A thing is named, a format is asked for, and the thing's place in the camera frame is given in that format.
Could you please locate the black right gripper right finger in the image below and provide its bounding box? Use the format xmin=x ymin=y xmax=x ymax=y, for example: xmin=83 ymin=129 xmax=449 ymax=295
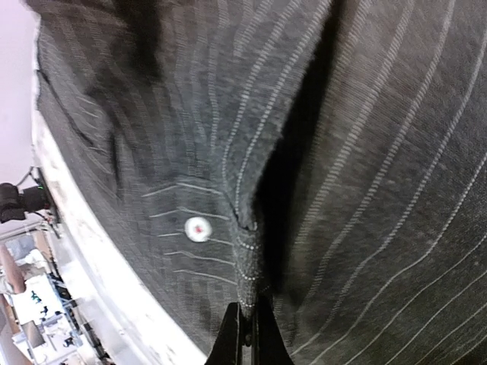
xmin=251 ymin=296 xmax=294 ymax=365

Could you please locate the background lab shelving clutter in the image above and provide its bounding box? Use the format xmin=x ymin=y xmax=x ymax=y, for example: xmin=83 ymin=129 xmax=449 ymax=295
xmin=1 ymin=225 xmax=112 ymax=364

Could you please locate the black pinstriped shirt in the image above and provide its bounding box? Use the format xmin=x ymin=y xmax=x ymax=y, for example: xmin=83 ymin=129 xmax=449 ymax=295
xmin=29 ymin=1 xmax=486 ymax=364

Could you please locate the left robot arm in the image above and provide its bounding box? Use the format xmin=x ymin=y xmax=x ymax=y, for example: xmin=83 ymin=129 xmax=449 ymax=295
xmin=1 ymin=167 xmax=61 ymax=240

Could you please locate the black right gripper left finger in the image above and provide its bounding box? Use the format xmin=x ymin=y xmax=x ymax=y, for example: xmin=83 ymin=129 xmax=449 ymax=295
xmin=205 ymin=303 xmax=242 ymax=365

